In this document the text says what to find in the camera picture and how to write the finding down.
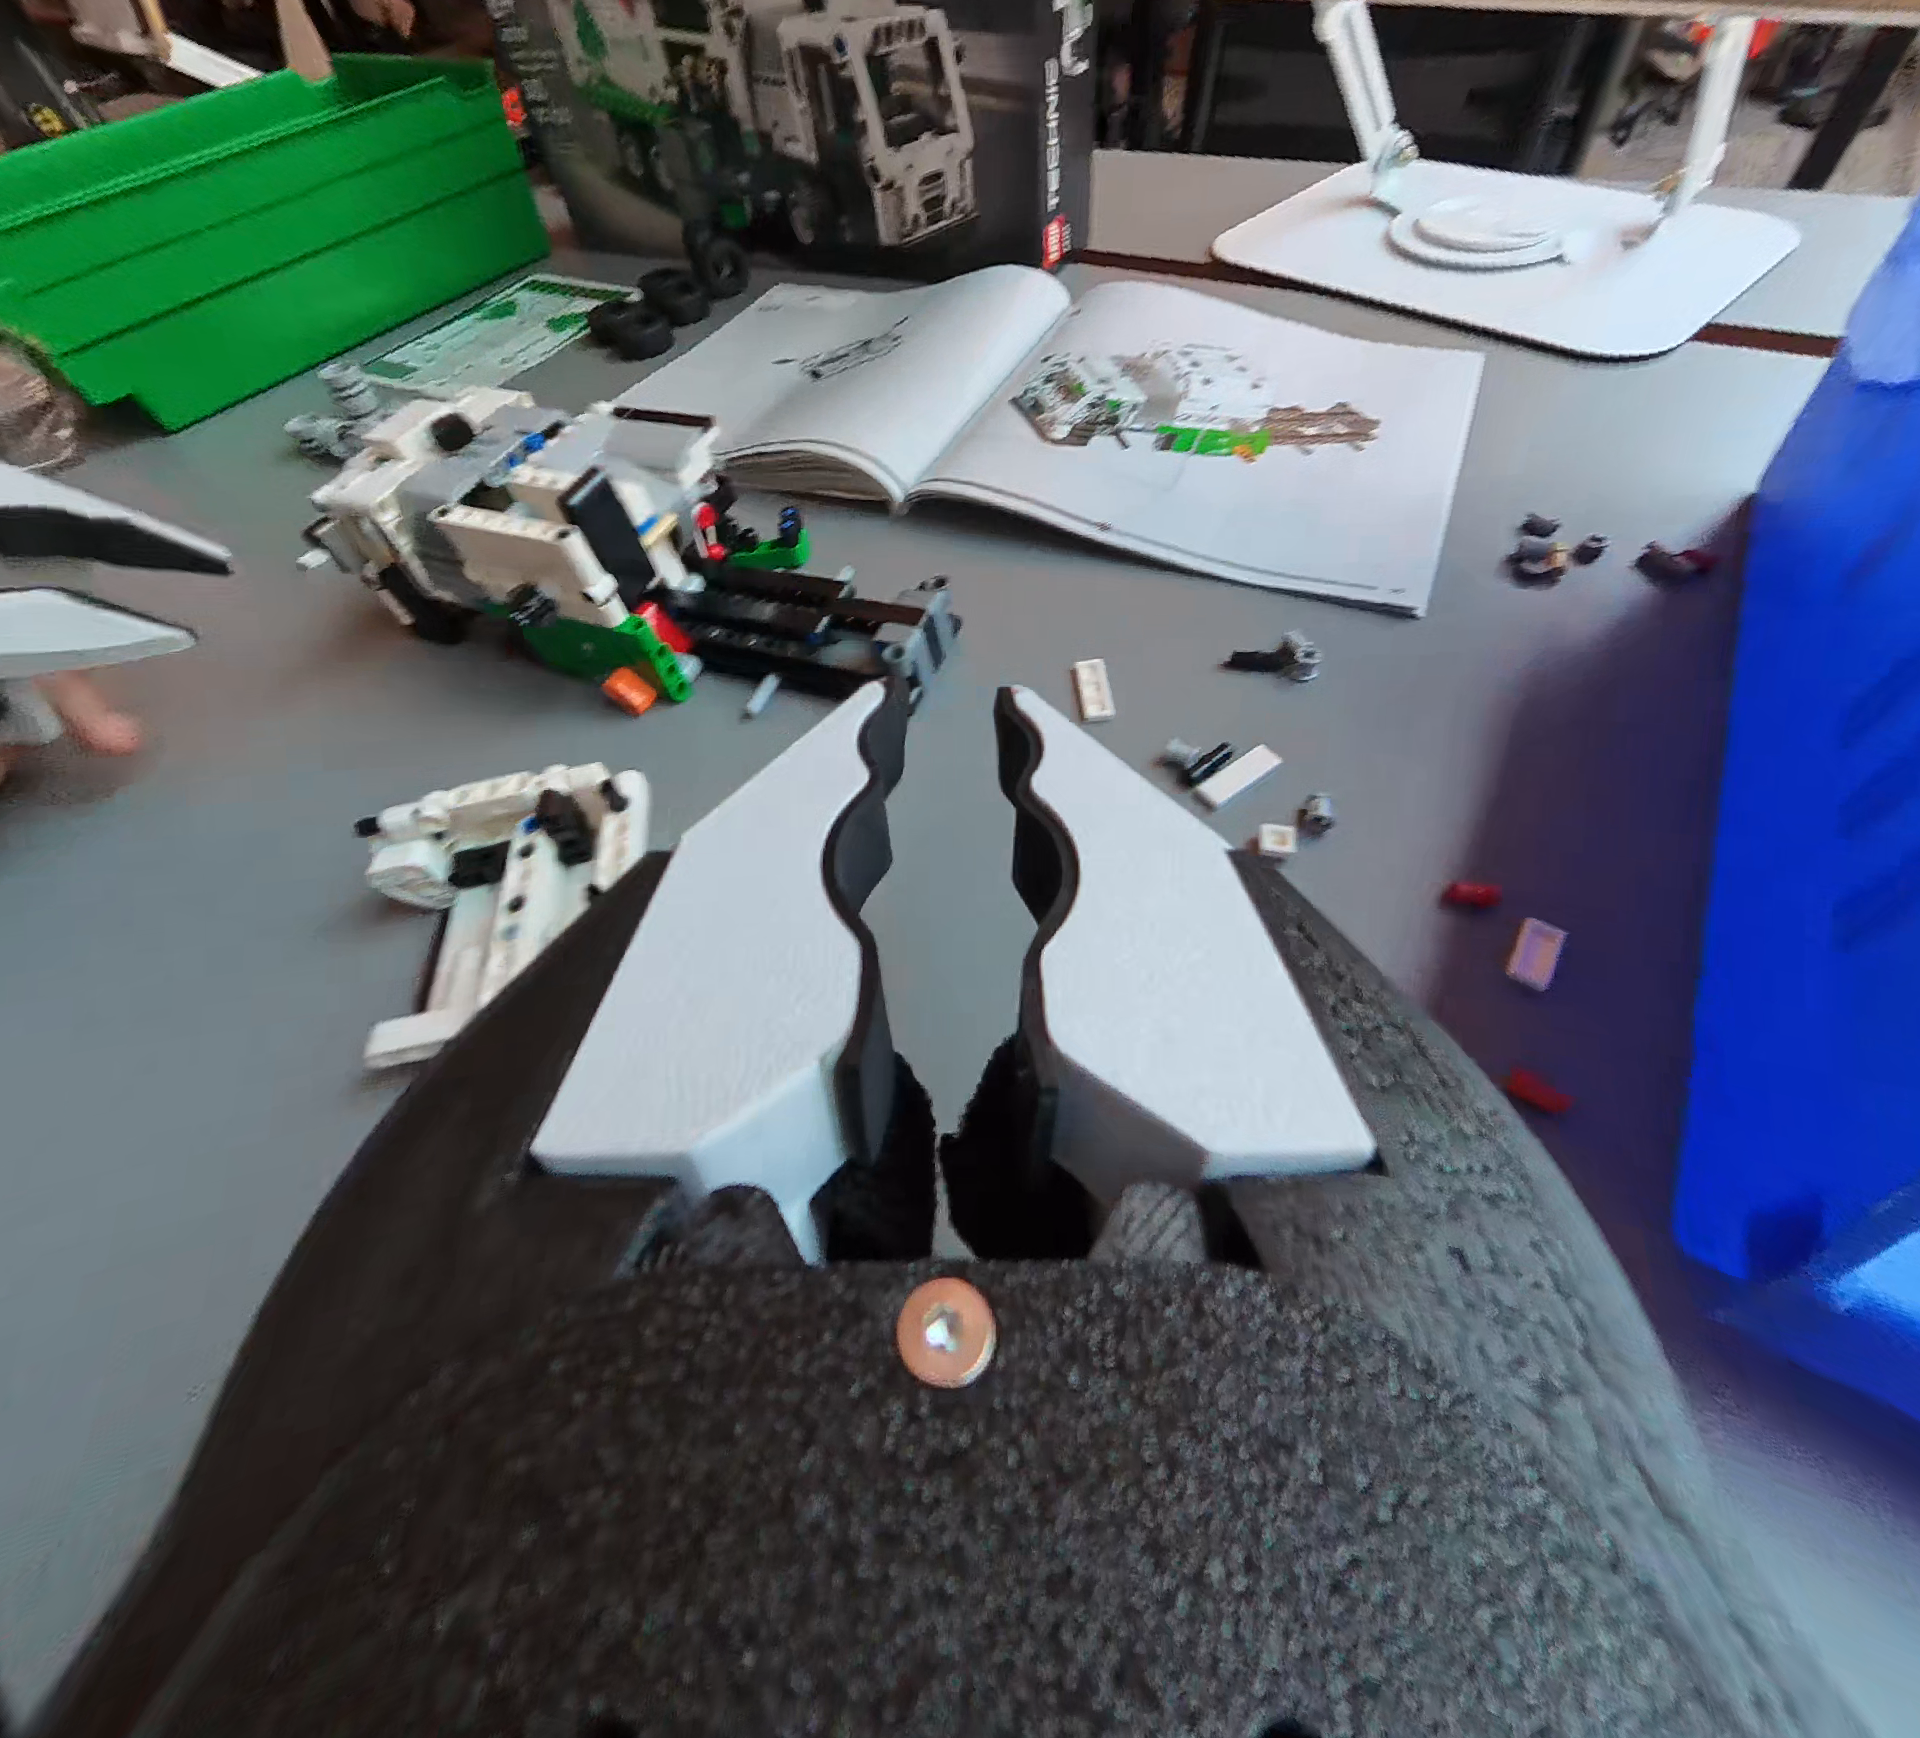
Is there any white lego subassembly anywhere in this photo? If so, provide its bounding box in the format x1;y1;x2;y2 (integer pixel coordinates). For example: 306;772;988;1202
355;762;655;1073

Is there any blue plastic bin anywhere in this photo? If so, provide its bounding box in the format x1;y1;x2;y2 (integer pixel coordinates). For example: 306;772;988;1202
1672;205;1920;1427

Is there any white green lego truck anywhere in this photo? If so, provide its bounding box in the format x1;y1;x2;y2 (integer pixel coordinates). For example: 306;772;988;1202
301;388;964;720

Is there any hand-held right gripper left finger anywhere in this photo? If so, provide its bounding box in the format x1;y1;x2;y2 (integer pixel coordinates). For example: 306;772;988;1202
532;683;913;1260

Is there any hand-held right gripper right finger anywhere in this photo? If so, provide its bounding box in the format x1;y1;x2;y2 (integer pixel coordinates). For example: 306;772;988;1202
994;684;1379;1181

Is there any cluster of dark lego pieces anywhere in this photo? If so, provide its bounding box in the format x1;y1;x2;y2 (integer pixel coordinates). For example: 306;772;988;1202
1510;510;1610;589

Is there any green plastic bin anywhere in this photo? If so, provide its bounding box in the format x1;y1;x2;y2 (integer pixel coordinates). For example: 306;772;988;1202
0;51;553;437

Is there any green white sticker sheet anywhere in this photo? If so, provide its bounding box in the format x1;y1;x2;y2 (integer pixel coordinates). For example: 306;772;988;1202
361;272;640;398

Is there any open instruction booklet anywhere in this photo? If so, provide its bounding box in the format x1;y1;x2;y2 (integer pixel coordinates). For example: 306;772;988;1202
614;263;1488;619

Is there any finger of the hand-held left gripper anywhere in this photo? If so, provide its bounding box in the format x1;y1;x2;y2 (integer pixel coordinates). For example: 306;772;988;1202
0;589;201;684
0;462;237;579

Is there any black lego set box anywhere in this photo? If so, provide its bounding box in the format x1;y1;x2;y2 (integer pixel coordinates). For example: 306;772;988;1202
420;0;1099;272

